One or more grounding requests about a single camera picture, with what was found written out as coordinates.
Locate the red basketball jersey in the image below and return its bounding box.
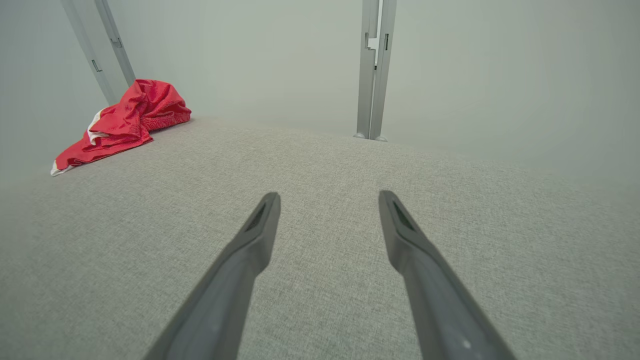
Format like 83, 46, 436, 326
50, 78, 193, 177

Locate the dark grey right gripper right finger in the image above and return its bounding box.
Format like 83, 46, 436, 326
378, 190, 517, 360

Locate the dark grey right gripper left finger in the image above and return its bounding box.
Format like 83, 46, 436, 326
144, 192, 281, 360

